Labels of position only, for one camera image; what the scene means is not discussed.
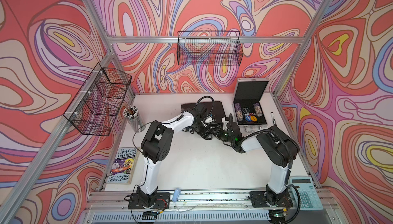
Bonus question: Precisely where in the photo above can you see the black poker set case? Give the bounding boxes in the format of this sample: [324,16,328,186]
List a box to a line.
[181,101,226,124]

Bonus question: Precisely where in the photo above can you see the black marker pen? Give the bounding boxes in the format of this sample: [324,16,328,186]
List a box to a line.
[271,112,277,126]

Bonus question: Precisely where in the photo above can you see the light green calculator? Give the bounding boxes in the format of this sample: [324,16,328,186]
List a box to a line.
[289,177,323,211]

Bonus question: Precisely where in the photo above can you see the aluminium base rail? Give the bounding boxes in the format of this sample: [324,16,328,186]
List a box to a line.
[76,188,351,224]

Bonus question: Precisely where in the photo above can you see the clear plastic pencil jar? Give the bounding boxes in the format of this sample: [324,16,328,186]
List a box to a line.
[122,105,145,133]

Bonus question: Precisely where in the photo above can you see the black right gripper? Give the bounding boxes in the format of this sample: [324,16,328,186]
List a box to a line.
[212,126,234,144]

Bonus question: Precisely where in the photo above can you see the silver poker set case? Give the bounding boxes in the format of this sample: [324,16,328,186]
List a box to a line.
[233,78,269,133]

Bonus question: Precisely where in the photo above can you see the treehouse children's book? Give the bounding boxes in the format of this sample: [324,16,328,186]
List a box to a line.
[106,147,140,184]

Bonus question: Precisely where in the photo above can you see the black wire basket back wall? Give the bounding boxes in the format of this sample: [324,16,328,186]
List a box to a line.
[177,30,244,66]

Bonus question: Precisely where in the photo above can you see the black wire basket left wall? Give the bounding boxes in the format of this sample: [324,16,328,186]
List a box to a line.
[63,63,132,136]

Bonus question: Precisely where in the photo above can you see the small blue cylinder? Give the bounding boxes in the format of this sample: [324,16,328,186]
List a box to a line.
[172,188,181,203]

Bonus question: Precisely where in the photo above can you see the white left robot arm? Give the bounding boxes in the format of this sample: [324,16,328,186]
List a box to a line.
[128,96,223,212]

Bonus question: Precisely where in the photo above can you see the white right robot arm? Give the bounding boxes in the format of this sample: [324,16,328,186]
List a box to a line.
[218,116,300,206]

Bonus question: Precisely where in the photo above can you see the black wire basket wall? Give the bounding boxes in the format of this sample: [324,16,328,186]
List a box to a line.
[177,30,244,66]
[63,63,132,136]

